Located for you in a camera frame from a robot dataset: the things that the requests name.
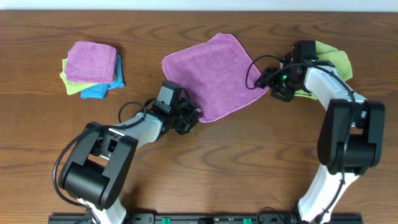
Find purple cloth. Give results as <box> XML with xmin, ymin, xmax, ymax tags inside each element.
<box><xmin>162</xmin><ymin>33</ymin><xmax>268</xmax><ymax>123</ymax></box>

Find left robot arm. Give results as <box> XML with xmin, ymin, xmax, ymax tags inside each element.
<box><xmin>52</xmin><ymin>98</ymin><xmax>200</xmax><ymax>223</ymax></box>

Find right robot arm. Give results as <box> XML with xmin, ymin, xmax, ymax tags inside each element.
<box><xmin>252</xmin><ymin>57</ymin><xmax>385</xmax><ymax>223</ymax></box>

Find crumpled green cloth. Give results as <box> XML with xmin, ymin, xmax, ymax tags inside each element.
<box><xmin>291</xmin><ymin>40</ymin><xmax>353</xmax><ymax>81</ymax></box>

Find folded blue cloth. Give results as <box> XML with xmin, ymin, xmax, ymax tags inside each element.
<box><xmin>80</xmin><ymin>55</ymin><xmax>125</xmax><ymax>99</ymax></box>

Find folded pink cloth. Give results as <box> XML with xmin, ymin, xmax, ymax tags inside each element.
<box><xmin>64</xmin><ymin>40</ymin><xmax>117</xmax><ymax>84</ymax></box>

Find folded light green cloth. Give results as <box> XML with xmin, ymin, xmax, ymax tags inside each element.
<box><xmin>60</xmin><ymin>59</ymin><xmax>97</xmax><ymax>95</ymax></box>

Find left black cable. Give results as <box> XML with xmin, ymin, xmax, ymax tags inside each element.
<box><xmin>52</xmin><ymin>98</ymin><xmax>158</xmax><ymax>224</ymax></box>

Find black cable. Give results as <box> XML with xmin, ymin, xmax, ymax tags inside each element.
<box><xmin>245</xmin><ymin>54</ymin><xmax>357</xmax><ymax>223</ymax></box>
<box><xmin>52</xmin><ymin>98</ymin><xmax>158</xmax><ymax>224</ymax></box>

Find right black cable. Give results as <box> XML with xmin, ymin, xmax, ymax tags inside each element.
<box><xmin>245</xmin><ymin>54</ymin><xmax>357</xmax><ymax>223</ymax></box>

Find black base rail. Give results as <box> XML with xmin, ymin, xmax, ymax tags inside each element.
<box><xmin>48</xmin><ymin>212</ymin><xmax>364</xmax><ymax>224</ymax></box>

